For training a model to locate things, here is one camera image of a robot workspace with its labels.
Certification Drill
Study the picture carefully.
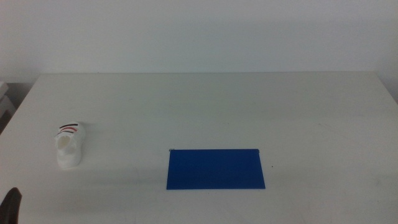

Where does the blue rectangular mat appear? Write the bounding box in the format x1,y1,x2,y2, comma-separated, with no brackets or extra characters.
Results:
166,148,266,190

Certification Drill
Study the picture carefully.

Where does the white shoe with stripes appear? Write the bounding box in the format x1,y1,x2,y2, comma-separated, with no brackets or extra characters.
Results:
54,121,86,169

